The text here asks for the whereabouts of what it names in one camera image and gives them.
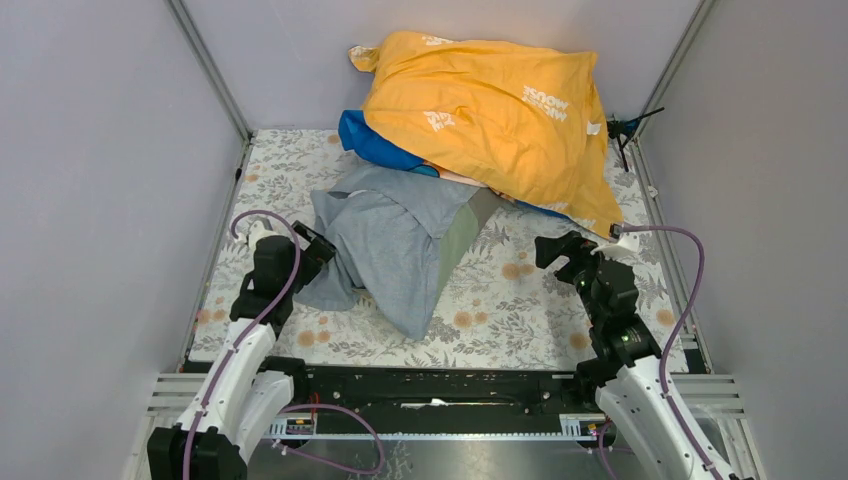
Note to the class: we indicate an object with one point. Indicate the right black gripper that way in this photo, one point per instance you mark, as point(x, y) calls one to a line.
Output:
point(571, 245)

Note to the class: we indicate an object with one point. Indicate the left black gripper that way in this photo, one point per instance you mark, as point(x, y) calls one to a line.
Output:
point(319, 252)

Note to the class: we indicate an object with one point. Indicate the grey blue pillowcase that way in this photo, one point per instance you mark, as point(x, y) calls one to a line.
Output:
point(398, 237)

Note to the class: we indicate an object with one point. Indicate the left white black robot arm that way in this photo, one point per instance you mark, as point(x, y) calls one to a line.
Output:
point(216, 435)

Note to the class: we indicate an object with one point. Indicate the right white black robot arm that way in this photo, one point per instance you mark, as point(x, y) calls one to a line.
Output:
point(628, 379)

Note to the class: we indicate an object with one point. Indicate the blue pillow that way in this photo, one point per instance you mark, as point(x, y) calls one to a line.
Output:
point(357, 136)

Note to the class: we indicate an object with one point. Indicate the orange printed pillow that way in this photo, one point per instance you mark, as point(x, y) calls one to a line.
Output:
point(527, 122)

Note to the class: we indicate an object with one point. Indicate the floral bed sheet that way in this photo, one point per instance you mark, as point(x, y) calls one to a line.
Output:
point(497, 311)

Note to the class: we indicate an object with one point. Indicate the black tripod stand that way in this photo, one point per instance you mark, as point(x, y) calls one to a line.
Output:
point(624, 131)

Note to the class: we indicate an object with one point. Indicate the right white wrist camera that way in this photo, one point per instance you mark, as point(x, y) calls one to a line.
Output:
point(621, 245)

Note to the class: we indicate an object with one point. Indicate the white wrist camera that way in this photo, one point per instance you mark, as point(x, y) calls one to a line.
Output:
point(621, 245)
point(258, 230)

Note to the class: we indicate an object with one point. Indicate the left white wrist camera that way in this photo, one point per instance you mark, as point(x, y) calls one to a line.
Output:
point(258, 230)

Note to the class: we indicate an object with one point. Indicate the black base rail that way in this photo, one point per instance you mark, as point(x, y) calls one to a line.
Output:
point(403, 403)

